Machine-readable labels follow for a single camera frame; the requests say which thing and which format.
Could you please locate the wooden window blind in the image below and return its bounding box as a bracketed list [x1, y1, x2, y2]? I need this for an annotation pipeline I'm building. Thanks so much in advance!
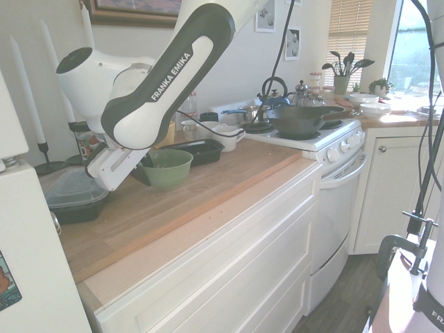
[327, 0, 373, 79]

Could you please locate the black c-clamp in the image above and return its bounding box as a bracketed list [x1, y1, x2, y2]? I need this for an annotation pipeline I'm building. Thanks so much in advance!
[375, 209, 443, 282]

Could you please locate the black candle holder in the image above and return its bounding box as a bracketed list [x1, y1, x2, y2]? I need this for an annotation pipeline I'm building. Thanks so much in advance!
[65, 121, 87, 166]
[33, 142, 67, 176]

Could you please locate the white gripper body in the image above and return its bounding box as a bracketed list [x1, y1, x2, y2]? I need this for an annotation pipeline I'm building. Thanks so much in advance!
[85, 142, 154, 193]

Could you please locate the black open plastic tray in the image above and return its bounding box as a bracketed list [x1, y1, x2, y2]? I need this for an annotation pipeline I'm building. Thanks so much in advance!
[157, 138, 225, 167]

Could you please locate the black cable bundle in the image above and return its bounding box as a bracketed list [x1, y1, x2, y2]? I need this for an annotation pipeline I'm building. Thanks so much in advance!
[405, 0, 444, 244]

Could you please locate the white drawer cabinet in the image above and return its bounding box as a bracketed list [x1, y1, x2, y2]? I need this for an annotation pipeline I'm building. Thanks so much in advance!
[76, 157, 324, 333]

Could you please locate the short white taper candle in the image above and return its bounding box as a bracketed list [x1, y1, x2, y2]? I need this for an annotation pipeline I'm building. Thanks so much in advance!
[9, 34, 46, 145]

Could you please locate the large white mug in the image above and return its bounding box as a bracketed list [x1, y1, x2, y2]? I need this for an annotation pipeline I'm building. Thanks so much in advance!
[211, 125, 246, 153]

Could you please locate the blue kettle black handle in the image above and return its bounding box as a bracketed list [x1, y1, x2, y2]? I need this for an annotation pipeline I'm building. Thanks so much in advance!
[256, 76, 293, 109]

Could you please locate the steel pot blue handle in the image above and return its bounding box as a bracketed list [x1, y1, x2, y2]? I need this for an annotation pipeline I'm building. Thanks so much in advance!
[221, 105, 272, 123]

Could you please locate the medium white taper candle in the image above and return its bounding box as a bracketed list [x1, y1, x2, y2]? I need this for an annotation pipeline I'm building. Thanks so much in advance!
[39, 18, 76, 124]

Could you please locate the white refrigerator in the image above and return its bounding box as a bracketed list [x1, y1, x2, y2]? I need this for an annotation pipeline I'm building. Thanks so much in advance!
[0, 68, 95, 333]

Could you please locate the potted green plant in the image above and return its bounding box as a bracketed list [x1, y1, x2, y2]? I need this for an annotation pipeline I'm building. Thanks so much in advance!
[321, 51, 376, 78]

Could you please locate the white door cabinet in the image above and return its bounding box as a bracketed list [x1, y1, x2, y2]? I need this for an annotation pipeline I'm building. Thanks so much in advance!
[352, 126, 444, 256]

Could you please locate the colourful fridge sticker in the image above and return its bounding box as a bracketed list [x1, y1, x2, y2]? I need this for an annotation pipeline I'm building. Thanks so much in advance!
[0, 249, 23, 311]

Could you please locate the small white mug dark rim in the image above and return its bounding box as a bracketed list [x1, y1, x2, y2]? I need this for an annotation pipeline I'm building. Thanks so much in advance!
[180, 120, 199, 142]

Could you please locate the grey fruit wall print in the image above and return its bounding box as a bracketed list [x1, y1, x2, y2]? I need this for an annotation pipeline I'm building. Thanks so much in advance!
[284, 25, 302, 62]
[255, 6, 278, 33]

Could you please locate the white utensil crock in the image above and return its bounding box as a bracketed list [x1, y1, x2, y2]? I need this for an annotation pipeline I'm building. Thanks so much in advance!
[333, 74, 351, 96]

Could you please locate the green ceramic bowl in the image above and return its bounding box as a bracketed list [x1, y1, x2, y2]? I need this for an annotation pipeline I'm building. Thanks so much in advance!
[140, 149, 194, 190]

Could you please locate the black wok wooden handle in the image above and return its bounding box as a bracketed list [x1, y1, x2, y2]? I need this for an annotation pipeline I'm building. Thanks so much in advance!
[266, 105, 362, 137]

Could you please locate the yellow ceramic mug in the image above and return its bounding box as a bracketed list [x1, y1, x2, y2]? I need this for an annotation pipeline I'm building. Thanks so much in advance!
[152, 121, 176, 147]

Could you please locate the tall white taper candle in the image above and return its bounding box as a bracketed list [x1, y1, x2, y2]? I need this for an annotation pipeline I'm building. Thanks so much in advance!
[80, 0, 96, 50]

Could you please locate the black container with clear lid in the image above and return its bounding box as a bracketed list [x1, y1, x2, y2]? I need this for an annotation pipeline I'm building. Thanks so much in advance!
[44, 168, 110, 225]

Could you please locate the glass french press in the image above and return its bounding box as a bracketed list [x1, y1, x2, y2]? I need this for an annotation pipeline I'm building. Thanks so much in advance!
[293, 80, 310, 108]

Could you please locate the white kitchen stove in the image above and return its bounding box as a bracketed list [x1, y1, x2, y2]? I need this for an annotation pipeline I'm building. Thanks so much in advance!
[207, 101, 368, 317]

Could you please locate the framed painting brown frame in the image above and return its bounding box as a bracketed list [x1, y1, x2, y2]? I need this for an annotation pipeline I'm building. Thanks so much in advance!
[87, 0, 180, 30]

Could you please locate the potted succulent plant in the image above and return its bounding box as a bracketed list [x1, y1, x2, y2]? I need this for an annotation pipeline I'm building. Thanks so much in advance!
[368, 77, 395, 98]

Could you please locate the spice jar with dark lid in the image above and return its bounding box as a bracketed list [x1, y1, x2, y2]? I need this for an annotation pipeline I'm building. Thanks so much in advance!
[69, 121, 94, 161]

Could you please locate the white serving bowl with spout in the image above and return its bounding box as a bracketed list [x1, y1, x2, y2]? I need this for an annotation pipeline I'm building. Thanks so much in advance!
[359, 102, 393, 120]

